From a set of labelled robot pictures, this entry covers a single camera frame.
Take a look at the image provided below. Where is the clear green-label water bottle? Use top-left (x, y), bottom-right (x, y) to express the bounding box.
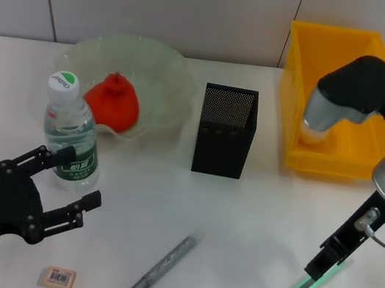
top-left (29, 68), bottom-right (115, 195)

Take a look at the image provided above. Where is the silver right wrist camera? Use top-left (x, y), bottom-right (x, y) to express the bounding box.
top-left (298, 46), bottom-right (385, 149)

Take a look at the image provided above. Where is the yellow plastic storage bin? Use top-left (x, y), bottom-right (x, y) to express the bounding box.
top-left (265, 17), bottom-right (385, 187)

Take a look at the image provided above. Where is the white paper ball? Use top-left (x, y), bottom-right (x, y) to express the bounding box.
top-left (296, 120), bottom-right (331, 149)

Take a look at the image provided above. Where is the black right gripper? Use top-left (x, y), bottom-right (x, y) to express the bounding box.
top-left (302, 179), bottom-right (385, 288)

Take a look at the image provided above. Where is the black mesh pen holder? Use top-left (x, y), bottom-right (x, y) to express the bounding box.
top-left (190, 82), bottom-right (264, 182)

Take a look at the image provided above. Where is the grey marker pen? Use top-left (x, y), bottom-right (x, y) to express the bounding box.
top-left (123, 220), bottom-right (204, 288)

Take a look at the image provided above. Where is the beige eraser with barcode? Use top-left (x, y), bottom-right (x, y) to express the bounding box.
top-left (41, 264), bottom-right (77, 288)

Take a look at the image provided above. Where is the wavy clear glass fruit plate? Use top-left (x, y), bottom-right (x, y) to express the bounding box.
top-left (44, 21), bottom-right (205, 153)

